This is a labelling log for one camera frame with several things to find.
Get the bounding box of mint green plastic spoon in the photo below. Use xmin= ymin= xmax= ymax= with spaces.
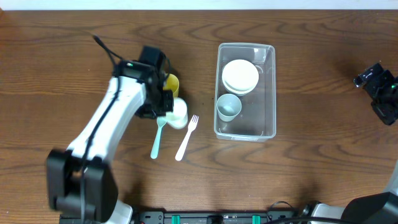
xmin=150 ymin=117 xmax=167 ymax=159

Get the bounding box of yellow plastic cup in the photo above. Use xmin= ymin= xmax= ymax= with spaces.
xmin=163 ymin=73 xmax=180 ymax=98

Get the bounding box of white plastic cup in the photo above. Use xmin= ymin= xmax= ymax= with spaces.
xmin=165 ymin=98 xmax=188 ymax=129

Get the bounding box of white plastic fork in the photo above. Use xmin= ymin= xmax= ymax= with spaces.
xmin=175 ymin=115 xmax=199 ymax=161

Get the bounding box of grey plastic cup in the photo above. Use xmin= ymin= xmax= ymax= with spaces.
xmin=216 ymin=93 xmax=242 ymax=122

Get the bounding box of grey plastic bowl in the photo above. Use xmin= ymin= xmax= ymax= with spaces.
xmin=226 ymin=89 xmax=252 ymax=96

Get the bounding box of white plastic bowl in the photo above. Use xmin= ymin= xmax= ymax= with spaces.
xmin=221 ymin=59 xmax=259 ymax=91

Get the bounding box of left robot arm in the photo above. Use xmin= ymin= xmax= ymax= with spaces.
xmin=46 ymin=46 xmax=174 ymax=223

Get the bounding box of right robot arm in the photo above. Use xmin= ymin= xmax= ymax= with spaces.
xmin=302 ymin=63 xmax=397 ymax=224

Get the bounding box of clear plastic container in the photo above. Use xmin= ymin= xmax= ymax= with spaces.
xmin=214 ymin=42 xmax=276 ymax=142

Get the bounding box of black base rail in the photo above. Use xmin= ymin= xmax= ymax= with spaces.
xmin=130 ymin=210 xmax=298 ymax=224

